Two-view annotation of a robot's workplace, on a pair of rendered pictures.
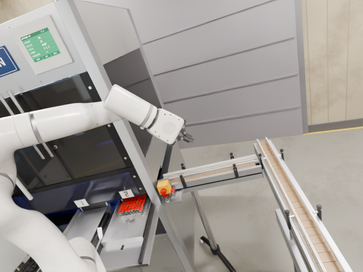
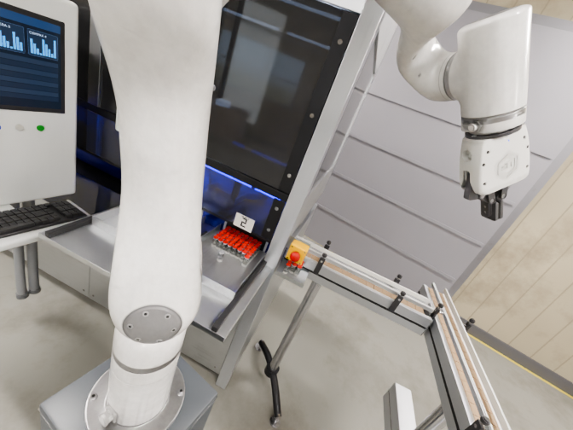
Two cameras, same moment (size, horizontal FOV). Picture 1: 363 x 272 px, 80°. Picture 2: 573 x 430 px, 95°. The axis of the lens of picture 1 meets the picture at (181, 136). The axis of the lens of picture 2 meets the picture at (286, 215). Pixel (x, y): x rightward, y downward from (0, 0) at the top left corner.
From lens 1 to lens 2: 0.53 m
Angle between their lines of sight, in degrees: 3
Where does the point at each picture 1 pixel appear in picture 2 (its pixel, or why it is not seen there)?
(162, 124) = (507, 149)
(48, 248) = (172, 191)
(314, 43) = (525, 229)
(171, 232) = (251, 312)
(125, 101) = (524, 49)
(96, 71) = (373, 26)
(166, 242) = not seen: hidden behind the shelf
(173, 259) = (221, 345)
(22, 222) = (193, 82)
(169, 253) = not seen: hidden behind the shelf
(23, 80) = not seen: outside the picture
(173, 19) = (403, 85)
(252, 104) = (406, 240)
